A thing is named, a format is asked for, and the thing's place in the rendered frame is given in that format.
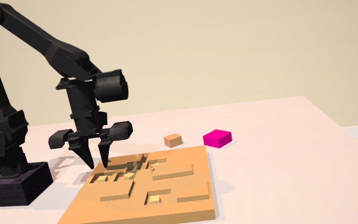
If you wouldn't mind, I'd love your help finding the magenta block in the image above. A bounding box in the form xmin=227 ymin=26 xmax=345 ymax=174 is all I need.
xmin=203 ymin=130 xmax=232 ymax=148

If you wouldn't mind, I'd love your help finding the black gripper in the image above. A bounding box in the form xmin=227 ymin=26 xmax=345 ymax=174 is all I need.
xmin=48 ymin=103 xmax=133 ymax=169

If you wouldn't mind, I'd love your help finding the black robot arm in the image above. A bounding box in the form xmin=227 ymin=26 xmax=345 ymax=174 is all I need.
xmin=0 ymin=3 xmax=129 ymax=179

